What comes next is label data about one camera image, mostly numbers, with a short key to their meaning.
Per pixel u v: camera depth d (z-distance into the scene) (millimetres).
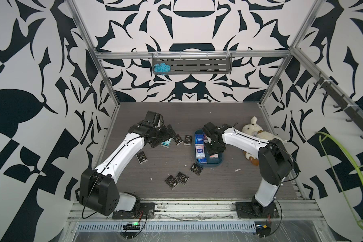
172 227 681
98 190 406
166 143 953
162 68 914
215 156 891
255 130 950
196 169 853
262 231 705
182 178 827
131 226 732
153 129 683
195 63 955
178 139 971
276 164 475
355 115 545
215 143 716
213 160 918
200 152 885
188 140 968
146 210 744
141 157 911
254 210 664
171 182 811
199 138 938
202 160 872
